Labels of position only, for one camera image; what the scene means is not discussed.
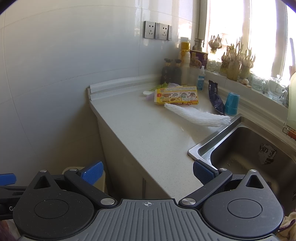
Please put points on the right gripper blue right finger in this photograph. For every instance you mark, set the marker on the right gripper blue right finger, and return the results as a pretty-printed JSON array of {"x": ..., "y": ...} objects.
[{"x": 213, "y": 182}]

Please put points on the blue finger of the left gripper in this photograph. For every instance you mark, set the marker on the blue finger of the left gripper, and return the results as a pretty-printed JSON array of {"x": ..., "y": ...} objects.
[{"x": 7, "y": 179}]

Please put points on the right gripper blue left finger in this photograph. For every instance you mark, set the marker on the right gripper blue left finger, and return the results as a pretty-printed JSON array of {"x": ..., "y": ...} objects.
[{"x": 84, "y": 180}]

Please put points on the white foam net sleeve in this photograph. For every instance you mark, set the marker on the white foam net sleeve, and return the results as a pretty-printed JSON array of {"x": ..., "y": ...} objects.
[{"x": 198, "y": 117}]

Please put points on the dark blue snack bag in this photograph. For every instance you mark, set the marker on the dark blue snack bag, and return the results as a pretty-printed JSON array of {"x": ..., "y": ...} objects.
[{"x": 215, "y": 99}]

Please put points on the yellow snack box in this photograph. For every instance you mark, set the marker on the yellow snack box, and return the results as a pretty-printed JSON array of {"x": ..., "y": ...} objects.
[{"x": 176, "y": 95}]

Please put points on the green cabbage leaf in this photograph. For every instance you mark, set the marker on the green cabbage leaf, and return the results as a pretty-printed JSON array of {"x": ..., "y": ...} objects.
[{"x": 164, "y": 85}]

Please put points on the purple plastic wrapper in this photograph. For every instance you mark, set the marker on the purple plastic wrapper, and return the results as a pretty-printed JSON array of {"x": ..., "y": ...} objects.
[{"x": 150, "y": 95}]

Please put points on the cream plastic trash bin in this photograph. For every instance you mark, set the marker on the cream plastic trash bin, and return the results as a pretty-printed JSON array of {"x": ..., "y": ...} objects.
[{"x": 99, "y": 184}]

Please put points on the stainless steel sink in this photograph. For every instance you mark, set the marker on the stainless steel sink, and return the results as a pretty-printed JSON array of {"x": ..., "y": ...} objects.
[{"x": 243, "y": 145}]

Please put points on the blue plastic cup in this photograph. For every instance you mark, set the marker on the blue plastic cup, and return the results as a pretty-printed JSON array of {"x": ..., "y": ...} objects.
[{"x": 231, "y": 104}]

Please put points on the small blue label bottle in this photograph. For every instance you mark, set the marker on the small blue label bottle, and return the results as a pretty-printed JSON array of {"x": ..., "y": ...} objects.
[{"x": 201, "y": 78}]

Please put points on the right dark sauce bottle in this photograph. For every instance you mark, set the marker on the right dark sauce bottle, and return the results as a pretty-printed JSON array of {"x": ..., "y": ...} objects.
[{"x": 177, "y": 72}]

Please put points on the dark sauce bottle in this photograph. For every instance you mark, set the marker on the dark sauce bottle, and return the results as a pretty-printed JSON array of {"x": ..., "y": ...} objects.
[
  {"x": 177, "y": 72},
  {"x": 166, "y": 71}
]

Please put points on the left dark sauce bottle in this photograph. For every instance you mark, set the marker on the left dark sauce bottle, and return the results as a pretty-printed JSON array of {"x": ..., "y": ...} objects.
[{"x": 166, "y": 71}]

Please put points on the glass jars on sill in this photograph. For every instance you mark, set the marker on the glass jars on sill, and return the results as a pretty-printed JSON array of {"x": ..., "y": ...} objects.
[{"x": 272, "y": 87}]

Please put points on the yellow capped white bottle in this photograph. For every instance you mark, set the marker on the yellow capped white bottle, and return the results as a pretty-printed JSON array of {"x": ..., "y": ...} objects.
[{"x": 185, "y": 57}]

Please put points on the purple instant noodle cup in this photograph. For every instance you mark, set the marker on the purple instant noodle cup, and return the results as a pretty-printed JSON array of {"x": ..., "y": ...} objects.
[{"x": 198, "y": 59}]

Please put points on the sprouting garlic bunch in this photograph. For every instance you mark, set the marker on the sprouting garlic bunch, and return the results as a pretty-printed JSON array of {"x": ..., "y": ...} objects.
[{"x": 237, "y": 61}]

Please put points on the metal canister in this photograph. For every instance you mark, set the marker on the metal canister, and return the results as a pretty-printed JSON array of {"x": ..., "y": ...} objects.
[{"x": 198, "y": 45}]

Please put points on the hanging garlic bunch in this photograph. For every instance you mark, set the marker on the hanging garlic bunch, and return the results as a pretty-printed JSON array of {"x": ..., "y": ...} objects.
[{"x": 215, "y": 43}]

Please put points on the silver wall socket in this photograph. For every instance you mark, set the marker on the silver wall socket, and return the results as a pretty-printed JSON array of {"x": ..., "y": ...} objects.
[
  {"x": 161, "y": 31},
  {"x": 170, "y": 30},
  {"x": 149, "y": 29}
]

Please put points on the right silver wall socket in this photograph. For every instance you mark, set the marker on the right silver wall socket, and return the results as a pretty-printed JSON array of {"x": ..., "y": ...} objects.
[{"x": 161, "y": 31}]

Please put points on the left silver wall socket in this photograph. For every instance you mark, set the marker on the left silver wall socket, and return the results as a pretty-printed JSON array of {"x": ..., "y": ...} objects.
[{"x": 149, "y": 29}]

